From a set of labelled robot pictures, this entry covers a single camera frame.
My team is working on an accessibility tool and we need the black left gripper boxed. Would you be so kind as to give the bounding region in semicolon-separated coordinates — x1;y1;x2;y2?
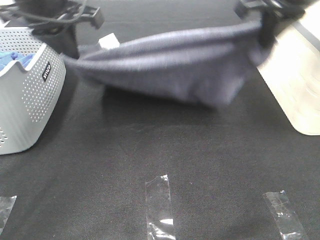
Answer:
29;0;104;58

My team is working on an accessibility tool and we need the clear tape strip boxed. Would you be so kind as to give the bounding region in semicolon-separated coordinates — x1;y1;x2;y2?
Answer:
263;190;309;240
145;175;176;240
0;195;17;235

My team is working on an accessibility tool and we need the cream plastic storage box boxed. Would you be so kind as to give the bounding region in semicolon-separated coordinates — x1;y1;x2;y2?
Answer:
258;0;320;136

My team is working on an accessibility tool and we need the grey microfibre towel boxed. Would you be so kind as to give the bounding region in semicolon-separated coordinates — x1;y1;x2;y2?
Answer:
63;21;271;107

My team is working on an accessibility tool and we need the right clear tape strip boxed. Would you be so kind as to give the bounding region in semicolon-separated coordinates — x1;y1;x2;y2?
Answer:
263;190;309;240

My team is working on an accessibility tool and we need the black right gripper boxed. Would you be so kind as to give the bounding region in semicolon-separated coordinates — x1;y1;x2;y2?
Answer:
234;0;305;48

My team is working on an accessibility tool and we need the white towel care label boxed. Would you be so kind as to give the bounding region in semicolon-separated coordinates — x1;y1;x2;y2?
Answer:
98;33;120;50

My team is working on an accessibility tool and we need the black basket brand label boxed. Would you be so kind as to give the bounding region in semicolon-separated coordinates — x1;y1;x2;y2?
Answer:
41;61;52;82

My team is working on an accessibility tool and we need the grey perforated laundry basket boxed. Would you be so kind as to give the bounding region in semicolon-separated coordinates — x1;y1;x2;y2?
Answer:
0;22;66;155

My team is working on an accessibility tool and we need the blue towel in basket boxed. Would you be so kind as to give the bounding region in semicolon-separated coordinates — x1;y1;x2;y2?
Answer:
0;51;35;71

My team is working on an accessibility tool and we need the middle clear tape strip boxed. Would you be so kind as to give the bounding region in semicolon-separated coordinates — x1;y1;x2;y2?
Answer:
145;175;176;240

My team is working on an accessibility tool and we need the left clear tape strip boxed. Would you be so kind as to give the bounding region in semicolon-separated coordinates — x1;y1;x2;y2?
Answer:
0;195;17;235

